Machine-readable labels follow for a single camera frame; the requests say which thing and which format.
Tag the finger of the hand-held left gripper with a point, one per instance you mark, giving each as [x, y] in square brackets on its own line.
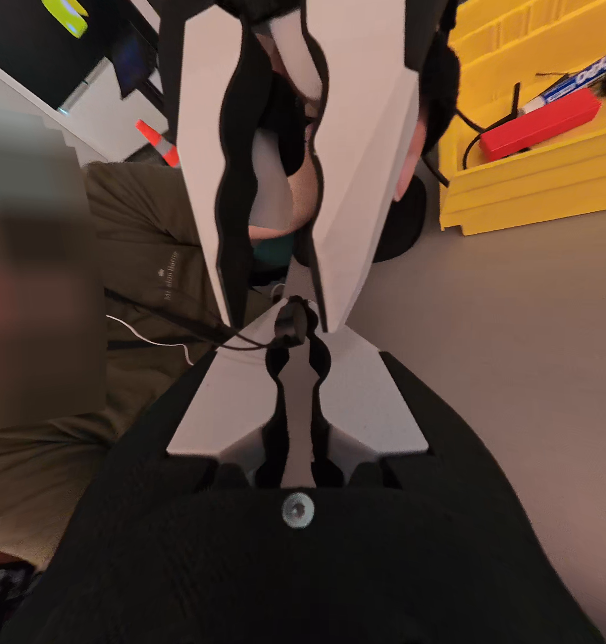
[202, 126]
[363, 126]

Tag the yellow plastic bin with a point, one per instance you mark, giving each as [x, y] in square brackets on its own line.
[534, 191]

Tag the large black wall screen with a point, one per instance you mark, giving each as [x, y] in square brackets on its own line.
[21, 50]

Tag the blue dry-erase marker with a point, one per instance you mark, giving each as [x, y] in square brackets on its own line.
[575, 80]

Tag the person's left hand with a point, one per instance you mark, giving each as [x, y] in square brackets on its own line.
[411, 156]

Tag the red plastic block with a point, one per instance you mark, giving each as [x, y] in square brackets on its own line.
[539, 126]

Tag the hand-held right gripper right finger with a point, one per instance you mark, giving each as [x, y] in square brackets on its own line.
[368, 402]

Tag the black mesh pad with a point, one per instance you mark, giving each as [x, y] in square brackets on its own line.
[398, 231]

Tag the small orange cone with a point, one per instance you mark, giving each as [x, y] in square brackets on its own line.
[157, 141]

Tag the neon yellow object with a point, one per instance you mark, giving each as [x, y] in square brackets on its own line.
[66, 15]

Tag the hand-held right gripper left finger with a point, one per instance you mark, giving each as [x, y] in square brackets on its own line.
[227, 402]

